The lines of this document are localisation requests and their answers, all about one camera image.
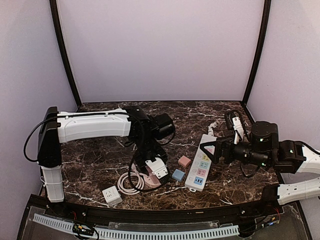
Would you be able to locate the pink plug adapter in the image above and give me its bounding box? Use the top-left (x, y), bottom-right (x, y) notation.
top-left (178, 155), bottom-right (192, 168)

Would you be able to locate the blue plug adapter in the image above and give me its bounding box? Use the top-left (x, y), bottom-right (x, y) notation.
top-left (171, 169), bottom-right (186, 186)

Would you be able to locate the pink cube socket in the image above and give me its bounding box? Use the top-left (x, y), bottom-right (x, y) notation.
top-left (143, 166), bottom-right (161, 189)

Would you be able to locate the white socket cable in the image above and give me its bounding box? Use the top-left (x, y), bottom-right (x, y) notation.
top-left (116, 163), bottom-right (147, 196)

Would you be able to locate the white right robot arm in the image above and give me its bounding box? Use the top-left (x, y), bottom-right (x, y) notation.
top-left (199, 121), bottom-right (320, 206)

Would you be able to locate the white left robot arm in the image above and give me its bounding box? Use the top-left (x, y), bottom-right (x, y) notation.
top-left (25, 106), bottom-right (176, 203)

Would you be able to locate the white multicolour power strip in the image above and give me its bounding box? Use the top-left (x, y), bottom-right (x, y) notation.
top-left (184, 145), bottom-right (212, 192)

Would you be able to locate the white cube socket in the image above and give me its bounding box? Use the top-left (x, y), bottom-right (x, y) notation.
top-left (102, 185), bottom-right (123, 206)

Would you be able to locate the small circuit board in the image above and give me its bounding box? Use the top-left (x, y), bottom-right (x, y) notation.
top-left (72, 223), bottom-right (95, 236)

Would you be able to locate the white power strip cable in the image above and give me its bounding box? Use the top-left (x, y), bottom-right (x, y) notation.
top-left (206, 121), bottom-right (218, 137)

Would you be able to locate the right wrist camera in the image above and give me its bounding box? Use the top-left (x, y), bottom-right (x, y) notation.
top-left (224, 109), bottom-right (249, 145)

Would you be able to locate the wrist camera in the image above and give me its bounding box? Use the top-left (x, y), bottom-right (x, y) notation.
top-left (145, 157), bottom-right (168, 179)
top-left (224, 109), bottom-right (249, 145)

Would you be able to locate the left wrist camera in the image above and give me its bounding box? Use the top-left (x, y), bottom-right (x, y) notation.
top-left (145, 157), bottom-right (168, 179)

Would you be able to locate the grey slotted cable duct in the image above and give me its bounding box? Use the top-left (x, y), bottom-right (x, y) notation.
top-left (32, 213), bottom-right (240, 240)

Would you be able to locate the black front table rail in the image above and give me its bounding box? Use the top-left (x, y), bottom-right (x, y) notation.
top-left (62, 197), bottom-right (273, 225)

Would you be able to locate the right black frame post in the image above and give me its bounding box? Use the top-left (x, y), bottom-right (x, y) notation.
top-left (241, 0), bottom-right (272, 108)

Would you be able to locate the black frame post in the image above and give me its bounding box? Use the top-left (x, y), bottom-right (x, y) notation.
top-left (49, 0), bottom-right (83, 108)
top-left (241, 0), bottom-right (272, 108)

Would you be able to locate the left black frame post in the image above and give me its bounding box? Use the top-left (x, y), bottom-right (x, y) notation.
top-left (49, 0), bottom-right (83, 108)

